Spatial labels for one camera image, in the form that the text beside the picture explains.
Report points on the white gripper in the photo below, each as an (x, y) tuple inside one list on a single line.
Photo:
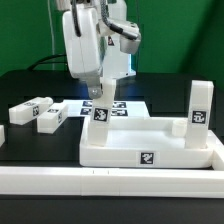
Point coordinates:
[(84, 54)]

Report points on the white desk top panel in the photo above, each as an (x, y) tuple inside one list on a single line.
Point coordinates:
[(144, 143)]

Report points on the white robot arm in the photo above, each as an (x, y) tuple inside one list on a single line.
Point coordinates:
[(115, 63)]

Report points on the sheet with four tags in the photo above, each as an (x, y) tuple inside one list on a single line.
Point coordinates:
[(82, 108)]

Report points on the white U-shaped obstacle fence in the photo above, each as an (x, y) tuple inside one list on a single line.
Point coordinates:
[(15, 180)]

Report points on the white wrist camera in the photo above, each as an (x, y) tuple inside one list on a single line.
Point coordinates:
[(130, 36)]

